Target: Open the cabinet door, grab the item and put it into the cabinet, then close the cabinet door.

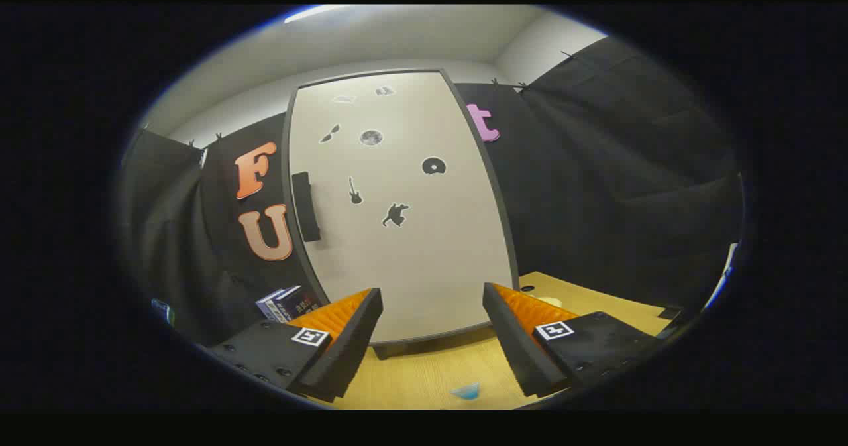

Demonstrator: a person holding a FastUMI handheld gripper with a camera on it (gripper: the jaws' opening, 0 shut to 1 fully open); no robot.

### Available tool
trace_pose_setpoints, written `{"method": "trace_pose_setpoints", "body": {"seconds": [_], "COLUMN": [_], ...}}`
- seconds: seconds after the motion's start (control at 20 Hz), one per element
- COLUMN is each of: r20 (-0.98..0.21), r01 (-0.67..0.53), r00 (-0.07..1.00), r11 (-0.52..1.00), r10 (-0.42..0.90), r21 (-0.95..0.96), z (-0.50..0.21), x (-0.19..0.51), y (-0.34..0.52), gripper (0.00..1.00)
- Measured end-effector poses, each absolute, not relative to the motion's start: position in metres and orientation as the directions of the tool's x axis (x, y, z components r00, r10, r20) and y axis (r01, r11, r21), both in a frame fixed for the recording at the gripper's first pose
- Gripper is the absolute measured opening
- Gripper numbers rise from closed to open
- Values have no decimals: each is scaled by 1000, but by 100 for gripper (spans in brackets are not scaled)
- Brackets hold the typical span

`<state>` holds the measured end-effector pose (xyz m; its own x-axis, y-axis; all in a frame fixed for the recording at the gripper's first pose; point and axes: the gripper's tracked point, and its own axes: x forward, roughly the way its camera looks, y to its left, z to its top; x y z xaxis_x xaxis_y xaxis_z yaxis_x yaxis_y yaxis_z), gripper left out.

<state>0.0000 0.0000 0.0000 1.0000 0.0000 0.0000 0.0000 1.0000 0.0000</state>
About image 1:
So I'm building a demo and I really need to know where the black backdrop cloth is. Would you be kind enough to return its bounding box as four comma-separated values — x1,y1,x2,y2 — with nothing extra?
119,35,743,347

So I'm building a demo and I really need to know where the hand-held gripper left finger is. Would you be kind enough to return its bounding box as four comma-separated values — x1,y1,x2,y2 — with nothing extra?
205,288,384,402

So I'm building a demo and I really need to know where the black door handle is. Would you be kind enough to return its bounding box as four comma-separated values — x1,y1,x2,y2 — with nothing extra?
291,172,322,243

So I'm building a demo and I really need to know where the beige cabinet door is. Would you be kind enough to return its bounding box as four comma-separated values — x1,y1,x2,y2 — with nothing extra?
290,71,514,343

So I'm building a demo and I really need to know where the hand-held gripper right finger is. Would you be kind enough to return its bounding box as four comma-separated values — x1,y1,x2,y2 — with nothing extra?
482,283,663,398

